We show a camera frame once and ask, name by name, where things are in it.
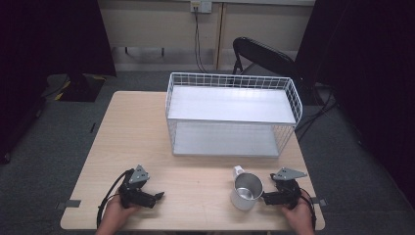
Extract black floor cables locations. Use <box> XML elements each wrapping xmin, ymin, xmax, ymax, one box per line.
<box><xmin>294</xmin><ymin>85</ymin><xmax>339</xmax><ymax>142</ymax></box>

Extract grey tape piece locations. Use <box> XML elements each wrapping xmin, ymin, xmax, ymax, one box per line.
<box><xmin>310</xmin><ymin>197</ymin><xmax>328</xmax><ymax>208</ymax></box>
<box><xmin>54</xmin><ymin>199</ymin><xmax>82</xmax><ymax>211</ymax></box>

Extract person's right hand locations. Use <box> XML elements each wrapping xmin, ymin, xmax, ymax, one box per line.
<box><xmin>281</xmin><ymin>190</ymin><xmax>316</xmax><ymax>235</ymax></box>

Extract black wall cable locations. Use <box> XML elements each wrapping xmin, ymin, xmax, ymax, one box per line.
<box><xmin>194</xmin><ymin>6</ymin><xmax>209</xmax><ymax>74</ymax></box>

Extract black stand base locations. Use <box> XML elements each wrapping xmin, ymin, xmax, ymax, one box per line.
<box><xmin>41</xmin><ymin>72</ymin><xmax>107</xmax><ymax>103</ymax></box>

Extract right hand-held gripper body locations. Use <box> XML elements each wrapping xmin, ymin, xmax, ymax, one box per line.
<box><xmin>269</xmin><ymin>166</ymin><xmax>308</xmax><ymax>211</ymax></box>

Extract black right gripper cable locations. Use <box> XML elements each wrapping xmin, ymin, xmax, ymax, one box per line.
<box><xmin>299</xmin><ymin>187</ymin><xmax>317</xmax><ymax>231</ymax></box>

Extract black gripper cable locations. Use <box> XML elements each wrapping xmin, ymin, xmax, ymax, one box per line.
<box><xmin>96</xmin><ymin>168</ymin><xmax>135</xmax><ymax>229</ymax></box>
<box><xmin>299</xmin><ymin>187</ymin><xmax>317</xmax><ymax>231</ymax></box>

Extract black folding chair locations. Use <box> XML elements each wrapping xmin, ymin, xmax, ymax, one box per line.
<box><xmin>231</xmin><ymin>36</ymin><xmax>302</xmax><ymax>86</ymax></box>

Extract person's left hand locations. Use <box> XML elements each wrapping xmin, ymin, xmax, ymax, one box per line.
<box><xmin>95</xmin><ymin>195</ymin><xmax>139</xmax><ymax>235</ymax></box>

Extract silver metal cup white handle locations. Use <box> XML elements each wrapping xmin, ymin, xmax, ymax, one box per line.
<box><xmin>230</xmin><ymin>164</ymin><xmax>264</xmax><ymax>212</ymax></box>

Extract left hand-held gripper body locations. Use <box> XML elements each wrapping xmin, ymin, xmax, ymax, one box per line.
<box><xmin>117</xmin><ymin>164</ymin><xmax>157</xmax><ymax>210</ymax></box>

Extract white wire shelf rack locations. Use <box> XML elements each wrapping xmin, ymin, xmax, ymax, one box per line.
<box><xmin>164</xmin><ymin>71</ymin><xmax>303</xmax><ymax>159</ymax></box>

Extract black curtain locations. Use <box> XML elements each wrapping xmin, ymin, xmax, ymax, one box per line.
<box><xmin>294</xmin><ymin>0</ymin><xmax>415</xmax><ymax>210</ymax></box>
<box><xmin>0</xmin><ymin>0</ymin><xmax>117</xmax><ymax>165</ymax></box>

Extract white wall outlet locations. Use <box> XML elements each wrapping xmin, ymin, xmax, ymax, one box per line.
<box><xmin>190</xmin><ymin>0</ymin><xmax>213</xmax><ymax>15</ymax></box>

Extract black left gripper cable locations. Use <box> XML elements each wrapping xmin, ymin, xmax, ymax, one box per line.
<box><xmin>96</xmin><ymin>168</ymin><xmax>135</xmax><ymax>229</ymax></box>

